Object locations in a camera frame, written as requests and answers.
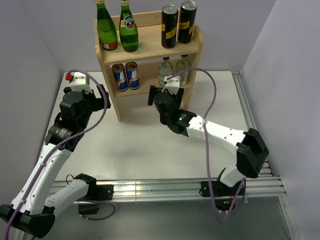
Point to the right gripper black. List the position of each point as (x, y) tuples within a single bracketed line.
[(178, 97)]

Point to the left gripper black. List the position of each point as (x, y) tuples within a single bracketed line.
[(91, 96)]

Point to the clear glass bottle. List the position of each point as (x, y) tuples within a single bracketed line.
[(165, 70), (181, 65)]

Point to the green bottle front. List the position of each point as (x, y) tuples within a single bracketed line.
[(106, 29)]

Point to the green bottle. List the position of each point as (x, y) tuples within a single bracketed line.
[(128, 30), (106, 29)]

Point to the black yellow Schweppes can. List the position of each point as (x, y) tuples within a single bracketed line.
[(188, 10)]

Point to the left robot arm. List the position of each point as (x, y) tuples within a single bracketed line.
[(33, 211)]

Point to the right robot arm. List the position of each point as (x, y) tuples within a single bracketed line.
[(248, 146)]

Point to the wooden two-tier shelf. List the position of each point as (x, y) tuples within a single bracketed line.
[(148, 57)]

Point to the left Red Bull can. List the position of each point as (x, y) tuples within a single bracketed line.
[(120, 78)]

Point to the red bull can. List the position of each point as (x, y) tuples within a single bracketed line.
[(120, 78), (132, 75)]

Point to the right Red Bull can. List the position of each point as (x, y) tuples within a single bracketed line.
[(132, 75)]

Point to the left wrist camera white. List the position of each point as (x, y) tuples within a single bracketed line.
[(78, 82)]

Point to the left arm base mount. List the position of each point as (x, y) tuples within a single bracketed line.
[(100, 197)]

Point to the aluminium front rail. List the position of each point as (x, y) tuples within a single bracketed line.
[(180, 189)]

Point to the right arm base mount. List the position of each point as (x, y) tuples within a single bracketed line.
[(224, 196)]

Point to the aluminium side rail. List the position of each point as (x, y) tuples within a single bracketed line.
[(249, 118)]

